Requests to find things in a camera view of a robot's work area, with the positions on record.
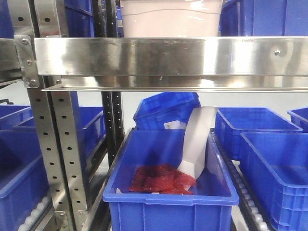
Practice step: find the white plastic storage bin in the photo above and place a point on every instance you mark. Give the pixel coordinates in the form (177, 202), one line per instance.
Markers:
(170, 18)

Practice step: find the tilted blue bin behind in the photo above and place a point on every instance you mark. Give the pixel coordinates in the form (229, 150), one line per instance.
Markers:
(156, 111)

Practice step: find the blue bin left rear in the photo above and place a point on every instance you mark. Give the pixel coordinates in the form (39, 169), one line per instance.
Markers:
(92, 120)

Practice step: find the blue bin right rear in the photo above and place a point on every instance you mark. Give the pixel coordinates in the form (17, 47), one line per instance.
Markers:
(230, 122)

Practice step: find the perforated steel shelf upright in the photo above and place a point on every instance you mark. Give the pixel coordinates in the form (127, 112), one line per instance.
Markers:
(40, 29)

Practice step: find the blue bin with red packets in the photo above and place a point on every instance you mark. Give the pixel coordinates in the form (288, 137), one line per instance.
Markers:
(207, 209)

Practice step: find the blue bin upper left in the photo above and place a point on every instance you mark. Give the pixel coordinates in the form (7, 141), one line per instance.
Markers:
(79, 18)

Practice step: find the blue bin right front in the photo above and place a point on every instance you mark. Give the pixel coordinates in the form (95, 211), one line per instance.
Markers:
(275, 165)

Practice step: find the blue bin upper right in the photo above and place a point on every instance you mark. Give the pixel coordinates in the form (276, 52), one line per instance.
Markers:
(264, 18)

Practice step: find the blue bin far right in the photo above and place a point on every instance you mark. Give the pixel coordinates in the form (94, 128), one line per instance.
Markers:
(299, 117)

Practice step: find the blue bin left front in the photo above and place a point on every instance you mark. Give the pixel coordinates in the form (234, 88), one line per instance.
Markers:
(23, 180)

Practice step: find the red mesh packets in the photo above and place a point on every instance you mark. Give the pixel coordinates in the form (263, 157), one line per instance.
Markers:
(163, 179)

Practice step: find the black perforated rear upright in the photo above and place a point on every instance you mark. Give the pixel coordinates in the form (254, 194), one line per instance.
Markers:
(105, 24)

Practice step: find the steel shelf front rail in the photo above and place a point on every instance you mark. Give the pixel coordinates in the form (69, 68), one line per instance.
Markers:
(211, 64)

